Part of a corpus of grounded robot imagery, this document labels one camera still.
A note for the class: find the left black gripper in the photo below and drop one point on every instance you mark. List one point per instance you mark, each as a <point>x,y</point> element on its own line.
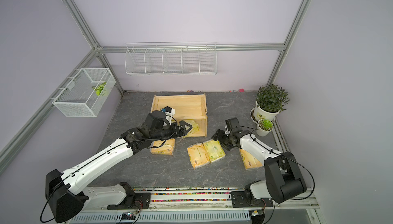
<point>176,130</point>

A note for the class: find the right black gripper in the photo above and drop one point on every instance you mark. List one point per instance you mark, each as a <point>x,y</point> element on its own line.
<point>218,135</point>

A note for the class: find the green tissue pack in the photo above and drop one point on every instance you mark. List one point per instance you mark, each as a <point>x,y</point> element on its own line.
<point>214,150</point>
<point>195,129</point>

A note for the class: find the orange tissue pack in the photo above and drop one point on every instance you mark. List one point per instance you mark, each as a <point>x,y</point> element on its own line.
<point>249,161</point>
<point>198,155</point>
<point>166,147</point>

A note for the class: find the wooden two-tier shelf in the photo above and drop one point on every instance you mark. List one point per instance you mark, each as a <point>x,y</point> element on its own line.
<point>187,107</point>

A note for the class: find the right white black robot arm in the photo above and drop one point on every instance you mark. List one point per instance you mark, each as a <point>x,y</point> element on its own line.
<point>283,177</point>

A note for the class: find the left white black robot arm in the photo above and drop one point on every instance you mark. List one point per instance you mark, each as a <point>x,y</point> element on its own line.
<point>67,192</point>

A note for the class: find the small potted succulent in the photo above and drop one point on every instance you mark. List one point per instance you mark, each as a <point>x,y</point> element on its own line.
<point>264,126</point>

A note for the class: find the large potted green plant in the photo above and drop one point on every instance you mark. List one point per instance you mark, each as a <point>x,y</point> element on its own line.
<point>270,101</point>

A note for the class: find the green leaf toy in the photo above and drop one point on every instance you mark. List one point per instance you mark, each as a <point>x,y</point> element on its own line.
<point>100,90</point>

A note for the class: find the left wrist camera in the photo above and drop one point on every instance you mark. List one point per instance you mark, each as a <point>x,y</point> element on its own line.
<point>170,112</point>

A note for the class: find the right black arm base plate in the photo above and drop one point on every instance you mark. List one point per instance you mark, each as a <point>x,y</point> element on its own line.
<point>241,199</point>

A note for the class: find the aluminium front rail frame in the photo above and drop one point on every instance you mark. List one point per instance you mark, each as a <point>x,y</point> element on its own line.
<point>202,205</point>

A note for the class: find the long white wire wall basket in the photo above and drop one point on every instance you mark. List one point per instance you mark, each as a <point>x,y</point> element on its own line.
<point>171,58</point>

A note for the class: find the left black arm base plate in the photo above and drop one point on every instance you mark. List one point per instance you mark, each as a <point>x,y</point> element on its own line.
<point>139,200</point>

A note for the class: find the white wire side basket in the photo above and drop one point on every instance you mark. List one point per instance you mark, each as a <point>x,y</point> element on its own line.
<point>78,99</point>

